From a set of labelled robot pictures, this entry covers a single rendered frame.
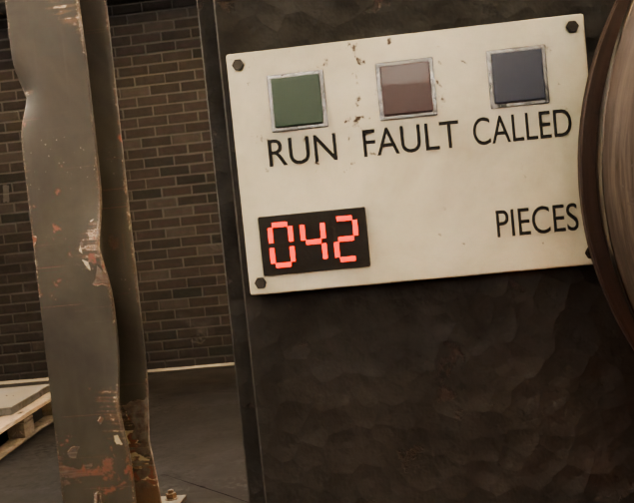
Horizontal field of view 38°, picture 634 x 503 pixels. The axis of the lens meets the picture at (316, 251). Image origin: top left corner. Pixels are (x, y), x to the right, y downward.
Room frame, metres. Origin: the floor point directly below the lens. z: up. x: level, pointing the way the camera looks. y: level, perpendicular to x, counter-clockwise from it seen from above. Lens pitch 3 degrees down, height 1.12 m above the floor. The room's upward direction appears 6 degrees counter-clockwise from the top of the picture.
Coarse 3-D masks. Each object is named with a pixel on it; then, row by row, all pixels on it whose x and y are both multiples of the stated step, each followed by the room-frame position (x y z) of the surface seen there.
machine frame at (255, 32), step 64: (256, 0) 0.71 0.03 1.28; (320, 0) 0.70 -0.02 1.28; (384, 0) 0.70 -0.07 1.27; (448, 0) 0.69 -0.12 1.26; (512, 0) 0.69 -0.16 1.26; (576, 0) 0.68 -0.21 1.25; (256, 320) 0.71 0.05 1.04; (320, 320) 0.70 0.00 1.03; (384, 320) 0.70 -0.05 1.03; (448, 320) 0.69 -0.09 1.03; (512, 320) 0.69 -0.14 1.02; (576, 320) 0.69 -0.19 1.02; (256, 384) 0.71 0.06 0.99; (320, 384) 0.70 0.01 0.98; (384, 384) 0.70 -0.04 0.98; (448, 384) 0.69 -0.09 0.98; (512, 384) 0.69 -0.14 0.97; (576, 384) 0.69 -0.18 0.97; (256, 448) 0.79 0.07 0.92; (320, 448) 0.70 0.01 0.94; (384, 448) 0.70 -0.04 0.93; (448, 448) 0.70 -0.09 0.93; (512, 448) 0.69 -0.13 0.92; (576, 448) 0.69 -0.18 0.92
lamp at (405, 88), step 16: (400, 64) 0.67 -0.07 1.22; (416, 64) 0.67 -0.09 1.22; (384, 80) 0.67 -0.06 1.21; (400, 80) 0.67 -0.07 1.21; (416, 80) 0.67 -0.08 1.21; (384, 96) 0.67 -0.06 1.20; (400, 96) 0.67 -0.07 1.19; (416, 96) 0.67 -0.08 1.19; (384, 112) 0.67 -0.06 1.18; (400, 112) 0.67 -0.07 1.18; (416, 112) 0.67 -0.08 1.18
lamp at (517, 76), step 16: (496, 64) 0.66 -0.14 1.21; (512, 64) 0.66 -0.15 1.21; (528, 64) 0.66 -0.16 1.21; (496, 80) 0.66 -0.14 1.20; (512, 80) 0.66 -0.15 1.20; (528, 80) 0.66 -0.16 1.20; (496, 96) 0.66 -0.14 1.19; (512, 96) 0.66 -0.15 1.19; (528, 96) 0.66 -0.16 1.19; (544, 96) 0.66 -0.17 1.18
